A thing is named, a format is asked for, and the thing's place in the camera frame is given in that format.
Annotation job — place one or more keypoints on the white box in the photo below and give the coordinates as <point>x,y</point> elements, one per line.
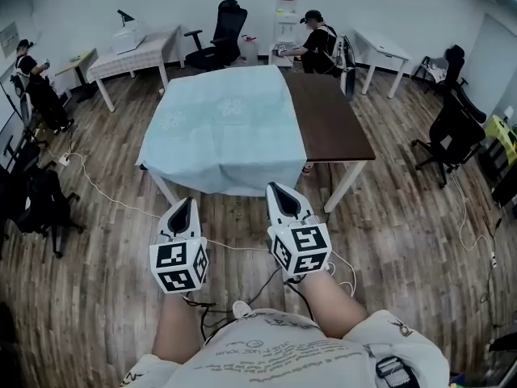
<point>127,39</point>

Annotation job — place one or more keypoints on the person's cream printed shirt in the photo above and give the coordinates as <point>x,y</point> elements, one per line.
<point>282,354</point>

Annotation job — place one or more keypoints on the black chair with clothes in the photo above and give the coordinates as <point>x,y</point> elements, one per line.
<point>432,71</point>

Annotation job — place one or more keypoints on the person's right forearm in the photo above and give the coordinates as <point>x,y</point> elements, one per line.
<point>331,305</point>

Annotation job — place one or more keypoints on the light blue flowered tablecloth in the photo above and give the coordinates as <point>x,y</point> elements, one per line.
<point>226,127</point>

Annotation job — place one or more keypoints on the black desk lamp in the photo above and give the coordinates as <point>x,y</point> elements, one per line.
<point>125,16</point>

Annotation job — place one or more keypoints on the wall poster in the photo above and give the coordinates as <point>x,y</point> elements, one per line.
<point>9,39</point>

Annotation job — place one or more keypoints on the white water dispenser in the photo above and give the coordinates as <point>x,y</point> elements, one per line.
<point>286,18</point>

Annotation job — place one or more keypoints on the white table with checked cloth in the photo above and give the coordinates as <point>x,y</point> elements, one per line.
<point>129,61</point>

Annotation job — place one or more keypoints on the white power strip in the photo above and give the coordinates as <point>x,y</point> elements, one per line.
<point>65,160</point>

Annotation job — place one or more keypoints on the small yellow-topped table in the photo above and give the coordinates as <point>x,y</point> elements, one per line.
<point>76,65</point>

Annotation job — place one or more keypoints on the clear water jug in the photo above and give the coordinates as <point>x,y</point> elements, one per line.
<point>249,51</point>

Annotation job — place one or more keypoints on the dark brown wooden table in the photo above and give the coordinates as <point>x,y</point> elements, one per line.
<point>327,115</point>

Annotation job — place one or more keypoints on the person's left forearm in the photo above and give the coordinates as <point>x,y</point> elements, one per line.
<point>177,330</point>

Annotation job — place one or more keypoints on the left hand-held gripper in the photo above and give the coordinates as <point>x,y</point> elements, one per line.
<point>177,265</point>

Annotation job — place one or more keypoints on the yellow-green stool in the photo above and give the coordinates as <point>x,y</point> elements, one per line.
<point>503,136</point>

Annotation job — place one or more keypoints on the black office chair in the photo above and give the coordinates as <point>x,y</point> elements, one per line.
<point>220,43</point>
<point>456,127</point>
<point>36,200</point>

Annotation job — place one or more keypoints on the person's white shoe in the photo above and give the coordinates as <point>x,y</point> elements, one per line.
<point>241,308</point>

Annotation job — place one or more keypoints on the small red-white can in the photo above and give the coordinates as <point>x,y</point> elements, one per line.
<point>307,169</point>

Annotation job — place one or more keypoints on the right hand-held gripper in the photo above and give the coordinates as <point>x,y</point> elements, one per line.
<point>301,249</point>

